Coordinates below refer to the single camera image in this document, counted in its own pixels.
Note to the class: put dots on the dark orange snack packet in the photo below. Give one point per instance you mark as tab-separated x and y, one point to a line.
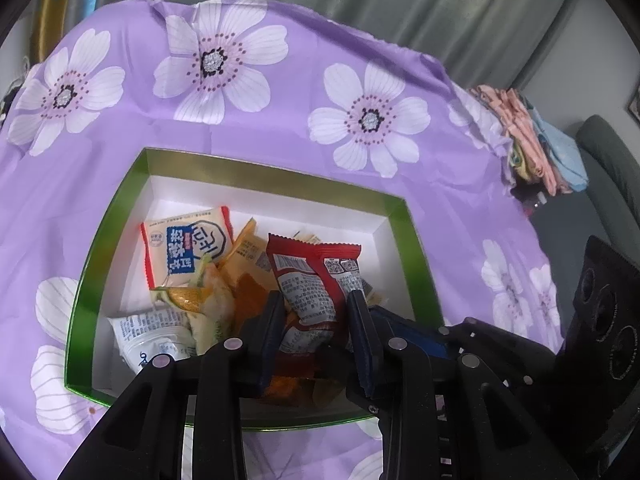
255	295

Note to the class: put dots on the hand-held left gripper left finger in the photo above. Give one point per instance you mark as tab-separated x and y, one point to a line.
267	340

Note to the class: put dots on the green cardboard box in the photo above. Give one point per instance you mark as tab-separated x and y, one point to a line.
415	260

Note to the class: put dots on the stack of folded clothes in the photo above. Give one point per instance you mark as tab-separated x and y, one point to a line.
530	130

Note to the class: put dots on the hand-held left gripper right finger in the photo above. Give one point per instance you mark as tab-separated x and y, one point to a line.
367	355

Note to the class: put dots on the grey white snack packet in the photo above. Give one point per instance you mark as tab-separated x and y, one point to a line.
145	335

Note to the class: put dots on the purple floral cloth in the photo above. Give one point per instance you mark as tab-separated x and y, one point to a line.
300	85

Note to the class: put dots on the light orange snack packet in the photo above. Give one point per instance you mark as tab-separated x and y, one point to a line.
247	252

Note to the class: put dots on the white blue red-edged snack packet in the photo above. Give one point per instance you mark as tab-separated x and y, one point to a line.
185	250

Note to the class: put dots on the yellow green snack packet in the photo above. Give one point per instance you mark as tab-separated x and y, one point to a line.
210	305

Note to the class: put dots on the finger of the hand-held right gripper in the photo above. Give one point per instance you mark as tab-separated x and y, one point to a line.
415	335

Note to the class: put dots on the grey sofa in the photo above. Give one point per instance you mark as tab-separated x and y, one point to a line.
610	160

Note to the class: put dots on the grey curtain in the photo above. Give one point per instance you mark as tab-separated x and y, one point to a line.
400	5

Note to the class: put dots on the red snack packet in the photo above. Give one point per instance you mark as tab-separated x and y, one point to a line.
310	280

